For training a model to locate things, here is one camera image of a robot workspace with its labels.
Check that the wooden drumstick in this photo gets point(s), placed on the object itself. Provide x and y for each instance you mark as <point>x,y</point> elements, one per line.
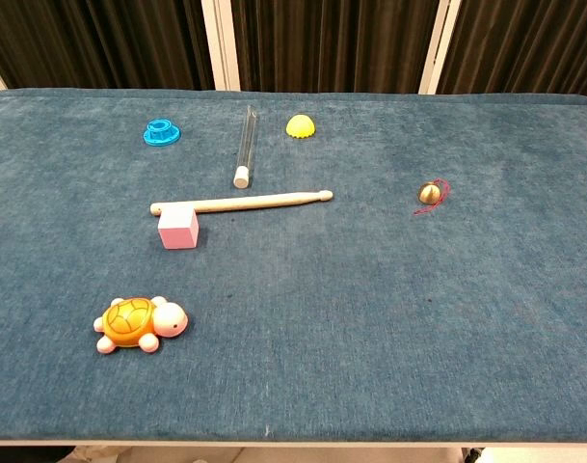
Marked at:
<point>254,201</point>

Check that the blue velvet table cloth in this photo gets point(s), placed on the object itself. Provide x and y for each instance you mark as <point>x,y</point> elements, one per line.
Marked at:
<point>322,299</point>

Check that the clear glass test tube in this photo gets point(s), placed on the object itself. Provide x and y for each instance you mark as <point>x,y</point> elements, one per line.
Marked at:
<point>247,144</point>

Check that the yellow scalloped dome mould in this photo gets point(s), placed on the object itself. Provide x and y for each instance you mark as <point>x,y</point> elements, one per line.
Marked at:
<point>300,127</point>

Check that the pink cube block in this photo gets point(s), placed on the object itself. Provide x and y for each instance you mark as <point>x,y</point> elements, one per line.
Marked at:
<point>177,227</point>

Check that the orange turtle toy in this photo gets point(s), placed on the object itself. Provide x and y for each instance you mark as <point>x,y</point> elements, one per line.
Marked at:
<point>134,322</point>

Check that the dark pleated curtain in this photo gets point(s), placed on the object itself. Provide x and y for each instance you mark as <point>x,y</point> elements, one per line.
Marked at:
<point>336,43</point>

